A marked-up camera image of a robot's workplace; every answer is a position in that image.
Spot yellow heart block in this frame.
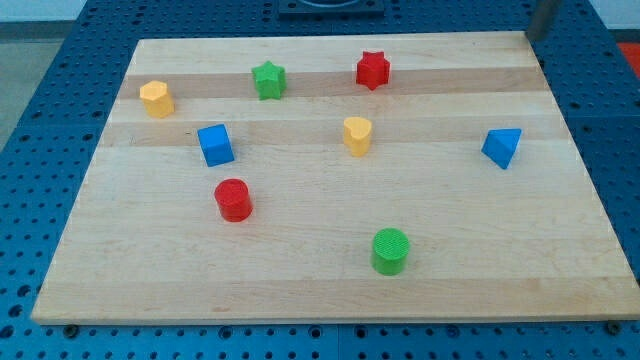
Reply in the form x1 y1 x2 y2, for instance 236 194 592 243
343 117 373 157

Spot blue cube block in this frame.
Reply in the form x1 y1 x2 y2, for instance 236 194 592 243
197 124 235 167

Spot green star block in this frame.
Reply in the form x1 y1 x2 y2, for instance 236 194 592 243
252 61 287 100

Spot wooden board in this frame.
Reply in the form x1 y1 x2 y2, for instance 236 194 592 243
32 31 639 326

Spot red cylinder block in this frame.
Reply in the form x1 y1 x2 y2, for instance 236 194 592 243
214 178 253 222

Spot red star block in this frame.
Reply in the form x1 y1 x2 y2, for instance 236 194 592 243
356 51 391 91

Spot grey metal pointer rod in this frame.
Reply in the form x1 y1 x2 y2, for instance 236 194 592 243
525 0 562 42

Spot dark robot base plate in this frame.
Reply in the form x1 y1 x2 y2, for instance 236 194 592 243
277 0 385 18

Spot blue triangle block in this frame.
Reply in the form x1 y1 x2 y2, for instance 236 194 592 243
481 128 522 170

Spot yellow hexagon block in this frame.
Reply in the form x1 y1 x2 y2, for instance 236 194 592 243
139 80 175 118

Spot green cylinder block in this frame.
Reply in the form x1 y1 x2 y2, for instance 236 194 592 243
370 228 410 276

